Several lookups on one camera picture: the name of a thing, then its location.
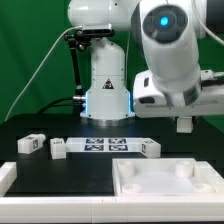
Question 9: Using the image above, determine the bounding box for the white plate with markers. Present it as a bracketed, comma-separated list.
[66, 137, 142, 153]

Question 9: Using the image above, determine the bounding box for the black cable bundle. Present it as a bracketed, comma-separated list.
[37, 96, 84, 115]

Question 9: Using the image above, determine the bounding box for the grey mounted camera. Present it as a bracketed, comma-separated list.
[82, 24, 112, 35]

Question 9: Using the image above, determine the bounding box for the white square tabletop part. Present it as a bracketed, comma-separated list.
[112, 158, 224, 197]

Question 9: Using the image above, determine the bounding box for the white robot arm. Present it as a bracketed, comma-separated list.
[68, 0, 224, 125]

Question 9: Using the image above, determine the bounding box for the white U-shaped obstacle frame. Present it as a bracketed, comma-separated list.
[0, 162, 224, 223]

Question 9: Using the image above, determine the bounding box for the grey camera cable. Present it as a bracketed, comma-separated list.
[4, 25, 83, 122]

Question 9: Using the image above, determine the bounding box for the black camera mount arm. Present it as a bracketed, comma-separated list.
[64, 29, 116, 101]

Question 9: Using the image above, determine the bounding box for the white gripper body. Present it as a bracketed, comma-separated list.
[133, 70, 224, 118]

